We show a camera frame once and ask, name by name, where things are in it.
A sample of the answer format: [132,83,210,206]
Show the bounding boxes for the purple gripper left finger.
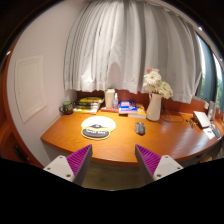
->
[44,145,93,186]

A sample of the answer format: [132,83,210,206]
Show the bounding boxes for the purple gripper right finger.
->
[135,144,182,184]

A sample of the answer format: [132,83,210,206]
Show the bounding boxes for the round white navy mouse pad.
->
[81,116,116,140]

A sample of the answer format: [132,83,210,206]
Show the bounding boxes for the white ceramic vase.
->
[146,93,162,121]

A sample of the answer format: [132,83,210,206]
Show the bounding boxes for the yellow book under blue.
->
[129,103,146,119]

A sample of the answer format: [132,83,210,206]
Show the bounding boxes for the dark green mug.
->
[59,101,73,115]

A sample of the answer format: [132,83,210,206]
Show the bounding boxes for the stack of books, yellow top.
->
[73,97,104,114]

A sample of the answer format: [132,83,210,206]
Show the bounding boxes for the red flat book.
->
[100,107,119,113]

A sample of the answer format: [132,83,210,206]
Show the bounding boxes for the white box device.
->
[193,111,211,129]

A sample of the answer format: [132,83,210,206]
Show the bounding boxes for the clear sanitizer bottle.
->
[113,93,118,109]

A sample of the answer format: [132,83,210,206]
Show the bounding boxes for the white and pink flowers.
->
[143,68,173,99]

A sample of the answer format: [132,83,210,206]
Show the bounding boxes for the white sheer curtain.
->
[64,0,202,103]

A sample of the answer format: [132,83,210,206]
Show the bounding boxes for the black cable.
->
[161,98,194,124]

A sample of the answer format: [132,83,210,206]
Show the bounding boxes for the window with dark frame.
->
[196,36,224,112]

